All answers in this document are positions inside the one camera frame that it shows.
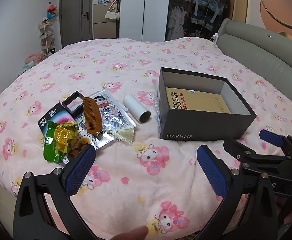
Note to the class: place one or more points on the green snack packet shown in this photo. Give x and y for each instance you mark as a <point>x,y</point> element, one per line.
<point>48,150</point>

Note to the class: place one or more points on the person's left hand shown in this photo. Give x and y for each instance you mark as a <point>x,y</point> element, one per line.
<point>128,234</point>

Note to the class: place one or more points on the wooden comb with tassel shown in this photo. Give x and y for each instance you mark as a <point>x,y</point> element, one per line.
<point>91,117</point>

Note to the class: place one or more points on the black shoe box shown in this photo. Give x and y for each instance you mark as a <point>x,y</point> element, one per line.
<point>198,127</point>

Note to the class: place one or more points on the grey green bed headboard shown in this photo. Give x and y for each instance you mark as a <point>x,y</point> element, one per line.
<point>255,50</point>

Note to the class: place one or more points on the white wardrobe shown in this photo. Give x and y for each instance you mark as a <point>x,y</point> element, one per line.
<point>146,10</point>

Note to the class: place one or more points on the grey door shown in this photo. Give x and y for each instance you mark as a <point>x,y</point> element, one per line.
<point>73,12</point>

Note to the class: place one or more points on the yellow flat package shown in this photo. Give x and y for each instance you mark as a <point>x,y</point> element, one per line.
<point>200,102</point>

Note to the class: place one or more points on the black flat package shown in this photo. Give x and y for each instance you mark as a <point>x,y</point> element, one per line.
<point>53,116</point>

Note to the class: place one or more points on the cartoon diamond painting kit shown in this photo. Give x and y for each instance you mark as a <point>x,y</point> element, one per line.
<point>111,112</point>

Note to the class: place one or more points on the yellow wrapped snack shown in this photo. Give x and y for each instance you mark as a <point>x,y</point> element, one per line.
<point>63,135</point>

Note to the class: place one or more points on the white shelf rack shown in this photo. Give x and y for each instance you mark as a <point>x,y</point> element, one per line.
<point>47,40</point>

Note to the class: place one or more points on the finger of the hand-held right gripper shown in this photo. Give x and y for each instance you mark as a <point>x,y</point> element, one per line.
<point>235,150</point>
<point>270,137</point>

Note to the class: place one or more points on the black square display frame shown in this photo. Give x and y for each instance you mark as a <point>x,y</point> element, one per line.
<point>72,103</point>

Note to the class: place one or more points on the beige drawer cabinet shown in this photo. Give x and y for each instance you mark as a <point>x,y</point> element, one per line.
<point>103,27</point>

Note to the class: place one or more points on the white paper roll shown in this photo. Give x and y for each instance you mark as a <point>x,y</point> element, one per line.
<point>136,107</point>

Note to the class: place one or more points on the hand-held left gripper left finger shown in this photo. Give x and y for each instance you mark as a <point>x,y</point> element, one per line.
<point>79,170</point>

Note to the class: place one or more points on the pink printed blanket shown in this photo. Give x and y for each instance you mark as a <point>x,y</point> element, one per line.
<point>126,62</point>

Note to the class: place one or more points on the red and blue plush toy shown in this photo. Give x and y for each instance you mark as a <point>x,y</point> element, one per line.
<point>52,12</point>

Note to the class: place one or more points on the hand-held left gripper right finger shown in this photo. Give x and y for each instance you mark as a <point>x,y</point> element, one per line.
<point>210,170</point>

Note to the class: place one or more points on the white handbag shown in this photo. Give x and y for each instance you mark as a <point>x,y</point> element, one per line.
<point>111,15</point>

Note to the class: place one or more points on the pink plush toy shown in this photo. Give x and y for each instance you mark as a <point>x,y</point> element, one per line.
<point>35,58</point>

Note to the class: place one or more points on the glass door display cabinet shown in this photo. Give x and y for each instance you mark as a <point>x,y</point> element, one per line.
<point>185,12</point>

